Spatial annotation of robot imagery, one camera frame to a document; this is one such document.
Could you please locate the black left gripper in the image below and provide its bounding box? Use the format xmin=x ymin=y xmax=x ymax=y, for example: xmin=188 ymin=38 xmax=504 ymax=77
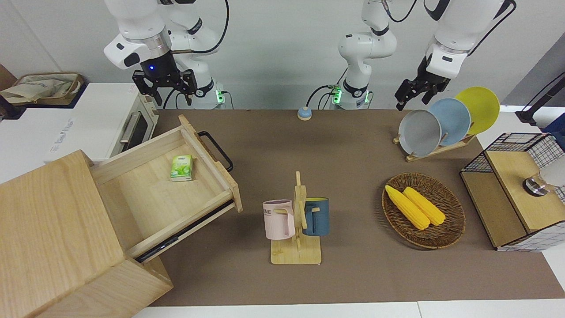
xmin=395 ymin=55 xmax=451 ymax=111

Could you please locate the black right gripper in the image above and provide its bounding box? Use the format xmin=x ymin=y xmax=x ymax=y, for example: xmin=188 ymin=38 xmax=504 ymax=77
xmin=132 ymin=49 xmax=198 ymax=107

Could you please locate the light wooden drawer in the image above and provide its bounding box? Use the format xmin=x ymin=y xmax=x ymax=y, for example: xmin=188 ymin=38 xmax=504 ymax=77
xmin=90 ymin=114 xmax=244 ymax=265

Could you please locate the grey plate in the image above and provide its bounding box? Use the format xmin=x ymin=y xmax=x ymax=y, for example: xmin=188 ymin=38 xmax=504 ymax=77
xmin=398 ymin=109 xmax=442 ymax=158

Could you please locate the light blue plate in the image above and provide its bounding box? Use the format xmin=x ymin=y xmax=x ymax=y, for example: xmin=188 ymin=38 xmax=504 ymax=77
xmin=428 ymin=98 xmax=472 ymax=147

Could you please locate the wooden plate rack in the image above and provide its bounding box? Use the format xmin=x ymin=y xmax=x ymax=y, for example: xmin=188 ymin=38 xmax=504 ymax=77
xmin=392 ymin=133 xmax=478 ymax=163

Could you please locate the yellow plate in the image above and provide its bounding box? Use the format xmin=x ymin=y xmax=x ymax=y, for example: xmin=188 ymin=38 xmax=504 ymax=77
xmin=454 ymin=86 xmax=501 ymax=136

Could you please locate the white toaster oven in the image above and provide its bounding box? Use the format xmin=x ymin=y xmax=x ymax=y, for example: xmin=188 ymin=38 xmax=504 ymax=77
xmin=43 ymin=83 xmax=159 ymax=165

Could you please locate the brown table mat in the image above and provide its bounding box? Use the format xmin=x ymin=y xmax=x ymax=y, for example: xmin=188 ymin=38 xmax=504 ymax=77
xmin=146 ymin=109 xmax=565 ymax=307

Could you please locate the green tissue packet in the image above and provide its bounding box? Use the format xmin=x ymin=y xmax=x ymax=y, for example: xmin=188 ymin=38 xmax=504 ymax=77
xmin=170 ymin=154 xmax=194 ymax=183

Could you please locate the yellow corn cob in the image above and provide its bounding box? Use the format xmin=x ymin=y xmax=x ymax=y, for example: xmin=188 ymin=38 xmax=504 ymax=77
xmin=402 ymin=186 xmax=447 ymax=227
xmin=384 ymin=185 xmax=431 ymax=231

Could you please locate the black stand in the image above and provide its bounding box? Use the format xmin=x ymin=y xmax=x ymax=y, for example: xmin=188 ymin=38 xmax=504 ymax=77
xmin=515 ymin=72 xmax=565 ymax=127

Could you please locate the beige cloth bag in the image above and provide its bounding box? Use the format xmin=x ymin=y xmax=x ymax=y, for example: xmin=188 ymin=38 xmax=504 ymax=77
xmin=0 ymin=72 xmax=85 ymax=106

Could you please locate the brown wicker basket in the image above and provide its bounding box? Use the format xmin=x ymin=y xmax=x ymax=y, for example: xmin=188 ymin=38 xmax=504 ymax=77
xmin=381 ymin=172 xmax=467 ymax=250

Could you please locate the silver and white cylinder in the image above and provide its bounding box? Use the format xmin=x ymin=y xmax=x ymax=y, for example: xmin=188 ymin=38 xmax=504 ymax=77
xmin=523 ymin=156 xmax=565 ymax=197

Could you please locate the blue mug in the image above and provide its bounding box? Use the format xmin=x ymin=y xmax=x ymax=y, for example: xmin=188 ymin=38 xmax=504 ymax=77
xmin=302 ymin=197 xmax=330 ymax=237

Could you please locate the pink mug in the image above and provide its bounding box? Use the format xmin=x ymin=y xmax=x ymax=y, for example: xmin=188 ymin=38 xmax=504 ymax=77
xmin=262 ymin=199 xmax=296 ymax=241

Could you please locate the light wooden cabinet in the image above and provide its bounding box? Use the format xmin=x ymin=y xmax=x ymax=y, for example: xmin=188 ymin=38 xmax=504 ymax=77
xmin=0 ymin=150 xmax=174 ymax=318

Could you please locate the wooden mug rack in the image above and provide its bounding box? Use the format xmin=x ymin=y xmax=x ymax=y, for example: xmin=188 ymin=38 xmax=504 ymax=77
xmin=270 ymin=171 xmax=323 ymax=265

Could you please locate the black base cable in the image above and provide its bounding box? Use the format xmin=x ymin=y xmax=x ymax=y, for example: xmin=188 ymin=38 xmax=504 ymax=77
xmin=306 ymin=83 xmax=337 ymax=110
xmin=162 ymin=87 xmax=178 ymax=110

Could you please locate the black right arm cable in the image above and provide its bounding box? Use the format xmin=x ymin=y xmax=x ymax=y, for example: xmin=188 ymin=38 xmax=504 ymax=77
xmin=177 ymin=0 xmax=230 ymax=55

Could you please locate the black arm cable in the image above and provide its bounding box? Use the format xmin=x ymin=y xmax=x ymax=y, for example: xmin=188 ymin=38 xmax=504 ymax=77
xmin=177 ymin=0 xmax=230 ymax=55
xmin=467 ymin=0 xmax=517 ymax=57

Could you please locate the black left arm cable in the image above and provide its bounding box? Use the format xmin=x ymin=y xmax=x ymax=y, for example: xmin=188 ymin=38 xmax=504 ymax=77
xmin=467 ymin=0 xmax=517 ymax=57

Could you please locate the wire and wood shelf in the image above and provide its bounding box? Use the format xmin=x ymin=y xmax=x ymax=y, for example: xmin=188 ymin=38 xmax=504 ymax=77
xmin=460 ymin=132 xmax=565 ymax=253

